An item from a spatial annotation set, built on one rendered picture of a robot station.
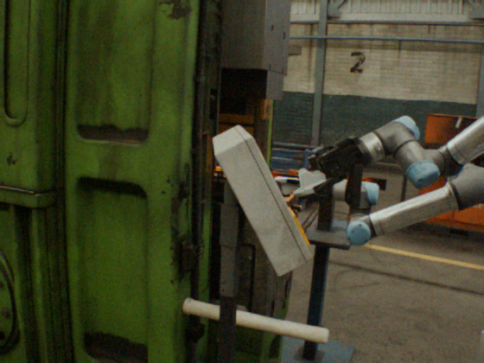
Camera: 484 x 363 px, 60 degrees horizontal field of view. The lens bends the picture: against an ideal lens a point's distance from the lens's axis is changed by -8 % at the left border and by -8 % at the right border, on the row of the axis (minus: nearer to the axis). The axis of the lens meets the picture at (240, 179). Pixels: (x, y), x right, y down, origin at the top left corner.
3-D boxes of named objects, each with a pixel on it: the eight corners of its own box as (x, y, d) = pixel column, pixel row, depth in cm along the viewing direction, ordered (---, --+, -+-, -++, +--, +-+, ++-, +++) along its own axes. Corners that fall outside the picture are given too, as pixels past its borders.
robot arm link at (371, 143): (377, 156, 118) (389, 160, 110) (363, 163, 118) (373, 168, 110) (366, 130, 117) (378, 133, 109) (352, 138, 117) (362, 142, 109)
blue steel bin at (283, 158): (321, 199, 593) (326, 145, 579) (304, 211, 521) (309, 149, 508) (240, 187, 641) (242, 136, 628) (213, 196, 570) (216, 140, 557)
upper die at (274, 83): (282, 100, 163) (283, 74, 161) (265, 99, 145) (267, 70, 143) (181, 94, 177) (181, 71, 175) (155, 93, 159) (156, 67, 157)
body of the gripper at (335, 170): (311, 154, 117) (351, 134, 117) (324, 182, 119) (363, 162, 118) (318, 158, 109) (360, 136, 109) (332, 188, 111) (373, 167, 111)
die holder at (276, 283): (290, 291, 189) (300, 190, 181) (264, 332, 154) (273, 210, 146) (175, 268, 208) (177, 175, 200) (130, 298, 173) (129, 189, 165)
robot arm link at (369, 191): (375, 210, 146) (378, 185, 144) (343, 206, 149) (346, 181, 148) (377, 205, 153) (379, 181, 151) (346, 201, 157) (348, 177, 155)
